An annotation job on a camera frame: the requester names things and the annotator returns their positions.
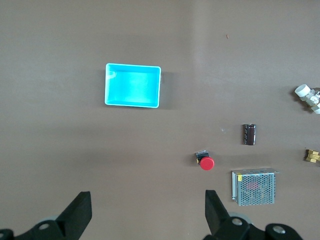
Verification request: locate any white-capped metal valve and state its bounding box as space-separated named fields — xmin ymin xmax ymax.
xmin=293 ymin=84 xmax=320 ymax=115

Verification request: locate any red mushroom push button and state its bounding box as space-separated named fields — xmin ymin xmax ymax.
xmin=194 ymin=149 xmax=216 ymax=172

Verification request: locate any dark brown cylindrical capacitor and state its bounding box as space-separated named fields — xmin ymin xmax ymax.
xmin=241 ymin=123 xmax=257 ymax=146

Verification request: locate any cyan plastic box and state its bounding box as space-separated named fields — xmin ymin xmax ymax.
xmin=103 ymin=62 xmax=162 ymax=109

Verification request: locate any metal mesh power supply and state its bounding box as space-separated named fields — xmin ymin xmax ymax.
xmin=231 ymin=167 xmax=280 ymax=207

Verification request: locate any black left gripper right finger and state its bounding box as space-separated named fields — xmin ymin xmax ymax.
xmin=203 ymin=189 xmax=303 ymax=240

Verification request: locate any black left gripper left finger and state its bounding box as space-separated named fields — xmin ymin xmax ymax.
xmin=14 ymin=191 xmax=93 ymax=240

